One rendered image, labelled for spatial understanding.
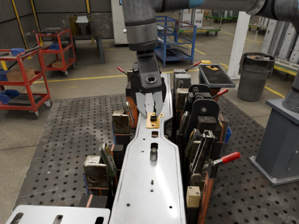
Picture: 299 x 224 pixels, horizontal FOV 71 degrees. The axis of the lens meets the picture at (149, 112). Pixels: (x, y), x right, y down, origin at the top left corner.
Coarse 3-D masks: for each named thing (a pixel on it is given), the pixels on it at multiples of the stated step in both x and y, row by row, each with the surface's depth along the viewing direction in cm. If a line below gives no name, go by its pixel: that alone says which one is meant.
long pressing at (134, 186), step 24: (168, 96) 132; (144, 120) 107; (168, 120) 108; (144, 144) 90; (168, 144) 90; (144, 168) 77; (168, 168) 77; (120, 192) 68; (144, 192) 68; (168, 192) 68; (120, 216) 61; (144, 216) 61; (168, 216) 61
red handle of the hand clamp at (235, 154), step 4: (236, 152) 63; (224, 156) 64; (228, 156) 63; (232, 156) 63; (236, 156) 62; (216, 160) 65; (220, 160) 64; (224, 160) 64; (228, 160) 63; (232, 160) 63; (216, 164) 65; (220, 164) 65; (204, 168) 66
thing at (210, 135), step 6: (198, 132) 60; (204, 132) 61; (210, 132) 61; (198, 138) 59; (204, 138) 60; (210, 138) 59; (216, 138) 60; (204, 144) 60; (210, 144) 60; (198, 150) 65; (204, 150) 61; (198, 156) 66; (204, 156) 62; (198, 162) 63; (204, 162) 63; (192, 168) 68; (198, 168) 65
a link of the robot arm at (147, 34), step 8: (144, 24) 53; (152, 24) 47; (128, 32) 48; (136, 32) 47; (144, 32) 47; (152, 32) 48; (128, 40) 49; (136, 40) 48; (144, 40) 48; (152, 40) 48
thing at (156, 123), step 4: (148, 112) 63; (152, 112) 63; (148, 116) 61; (152, 116) 60; (148, 120) 59; (152, 120) 59; (156, 120) 59; (148, 124) 57; (152, 124) 57; (156, 124) 57; (152, 128) 56; (156, 128) 56
